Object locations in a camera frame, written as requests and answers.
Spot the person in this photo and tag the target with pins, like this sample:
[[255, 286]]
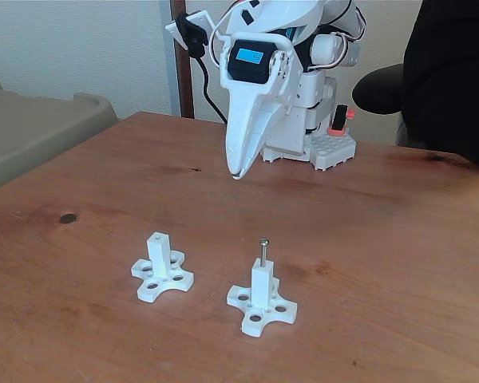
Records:
[[451, 80]]

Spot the brown wooden post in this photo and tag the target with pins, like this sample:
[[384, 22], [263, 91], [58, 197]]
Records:
[[183, 84]]

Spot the orange and black clamp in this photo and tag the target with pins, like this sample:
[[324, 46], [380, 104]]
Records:
[[341, 117]]

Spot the beige plastic bin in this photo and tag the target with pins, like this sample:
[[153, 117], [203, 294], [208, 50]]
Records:
[[32, 127]]

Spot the silver metal screw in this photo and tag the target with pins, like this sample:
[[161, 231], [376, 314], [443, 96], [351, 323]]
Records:
[[264, 241]]

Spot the black oval camera box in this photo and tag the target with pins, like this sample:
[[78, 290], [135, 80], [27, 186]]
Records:
[[191, 34]]

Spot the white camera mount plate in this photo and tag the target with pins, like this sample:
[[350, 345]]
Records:
[[203, 20]]

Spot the black chair armrest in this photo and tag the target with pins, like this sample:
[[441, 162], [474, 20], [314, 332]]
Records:
[[377, 89]]

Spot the white cross-base post stand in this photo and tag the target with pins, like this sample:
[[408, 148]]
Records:
[[261, 283], [159, 255]]

